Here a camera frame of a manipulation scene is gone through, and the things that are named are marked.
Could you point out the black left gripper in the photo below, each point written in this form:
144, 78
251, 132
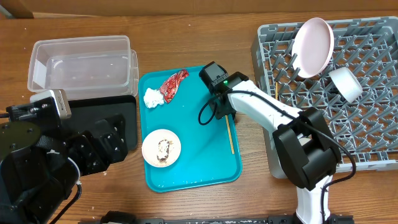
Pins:
115, 143

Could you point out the small pink plate with food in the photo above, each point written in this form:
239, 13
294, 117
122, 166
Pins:
161, 148

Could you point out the white bowl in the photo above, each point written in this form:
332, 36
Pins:
346, 83

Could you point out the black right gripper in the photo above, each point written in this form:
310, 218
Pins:
224, 109

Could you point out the wooden chopstick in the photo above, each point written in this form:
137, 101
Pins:
277, 90
229, 134

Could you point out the clear plastic bin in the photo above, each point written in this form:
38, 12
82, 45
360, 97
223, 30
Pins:
84, 67

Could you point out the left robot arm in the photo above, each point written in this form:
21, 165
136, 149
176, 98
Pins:
38, 172

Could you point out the black bin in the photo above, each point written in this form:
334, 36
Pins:
86, 112

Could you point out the grey dish rack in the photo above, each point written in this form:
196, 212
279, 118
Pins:
367, 127

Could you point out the crumpled white tissue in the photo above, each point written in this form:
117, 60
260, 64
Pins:
153, 98

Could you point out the large pink plate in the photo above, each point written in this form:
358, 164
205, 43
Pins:
313, 47

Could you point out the white cup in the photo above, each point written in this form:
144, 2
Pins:
304, 141

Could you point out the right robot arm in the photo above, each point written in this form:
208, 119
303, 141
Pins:
310, 167

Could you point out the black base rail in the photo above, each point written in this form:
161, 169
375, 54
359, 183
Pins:
121, 217

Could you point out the red snack wrapper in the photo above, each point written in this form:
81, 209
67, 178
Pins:
170, 87

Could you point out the teal tray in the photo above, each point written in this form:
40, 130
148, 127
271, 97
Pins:
206, 157

